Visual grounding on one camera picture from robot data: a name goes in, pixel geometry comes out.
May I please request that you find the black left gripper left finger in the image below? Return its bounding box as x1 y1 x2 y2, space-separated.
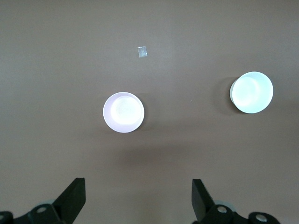
0 178 86 224

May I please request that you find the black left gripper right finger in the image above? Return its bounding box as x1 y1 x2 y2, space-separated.
192 179 281 224

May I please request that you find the pink bowl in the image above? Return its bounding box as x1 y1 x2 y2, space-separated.
103 91 145 134

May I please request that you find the brown table cover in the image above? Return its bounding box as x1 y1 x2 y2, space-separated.
0 0 299 224

